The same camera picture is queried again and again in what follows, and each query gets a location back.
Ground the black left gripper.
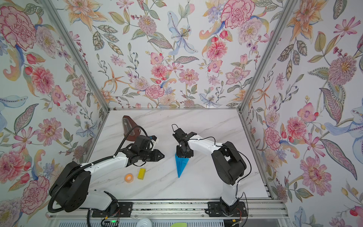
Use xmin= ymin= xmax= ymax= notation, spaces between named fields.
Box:
xmin=138 ymin=149 xmax=166 ymax=162

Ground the brown wooden metronome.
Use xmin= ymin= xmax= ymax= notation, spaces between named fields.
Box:
xmin=122 ymin=115 xmax=141 ymax=142

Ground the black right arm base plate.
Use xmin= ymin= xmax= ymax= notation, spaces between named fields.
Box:
xmin=205 ymin=201 xmax=248 ymax=217

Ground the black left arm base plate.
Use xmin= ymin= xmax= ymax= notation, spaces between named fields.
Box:
xmin=91 ymin=202 xmax=133 ymax=218

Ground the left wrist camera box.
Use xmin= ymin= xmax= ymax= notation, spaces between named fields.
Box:
xmin=150 ymin=135 xmax=159 ymax=149

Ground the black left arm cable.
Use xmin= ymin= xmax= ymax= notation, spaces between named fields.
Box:
xmin=114 ymin=125 xmax=148 ymax=157

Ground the aluminium frame corner post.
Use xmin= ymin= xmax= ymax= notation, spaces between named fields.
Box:
xmin=239 ymin=0 xmax=297 ymax=113
xmin=39 ymin=0 xmax=111 ymax=113

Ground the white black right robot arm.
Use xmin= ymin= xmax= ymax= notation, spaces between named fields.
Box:
xmin=173 ymin=128 xmax=247 ymax=208

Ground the blue square paper sheet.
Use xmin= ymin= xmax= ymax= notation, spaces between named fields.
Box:
xmin=175 ymin=154 xmax=190 ymax=178

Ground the aluminium frame corner post left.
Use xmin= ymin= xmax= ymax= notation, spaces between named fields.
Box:
xmin=39 ymin=0 xmax=111 ymax=113

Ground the orange tape roll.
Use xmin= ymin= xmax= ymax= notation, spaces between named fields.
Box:
xmin=124 ymin=173 xmax=134 ymax=183

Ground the yellow cylinder block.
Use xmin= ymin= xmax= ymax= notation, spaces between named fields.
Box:
xmin=137 ymin=168 xmax=146 ymax=180

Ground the green object below rail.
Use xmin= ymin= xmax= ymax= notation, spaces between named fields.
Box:
xmin=170 ymin=222 xmax=188 ymax=227

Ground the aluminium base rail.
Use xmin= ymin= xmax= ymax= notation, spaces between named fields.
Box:
xmin=45 ymin=200 xmax=290 ymax=220

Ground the aluminium frame corner post right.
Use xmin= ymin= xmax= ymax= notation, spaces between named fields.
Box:
xmin=239 ymin=0 xmax=297 ymax=113

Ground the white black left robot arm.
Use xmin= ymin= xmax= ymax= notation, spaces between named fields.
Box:
xmin=47 ymin=135 xmax=164 ymax=215

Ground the white round object below rail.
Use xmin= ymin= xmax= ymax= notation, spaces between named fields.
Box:
xmin=136 ymin=218 xmax=153 ymax=227

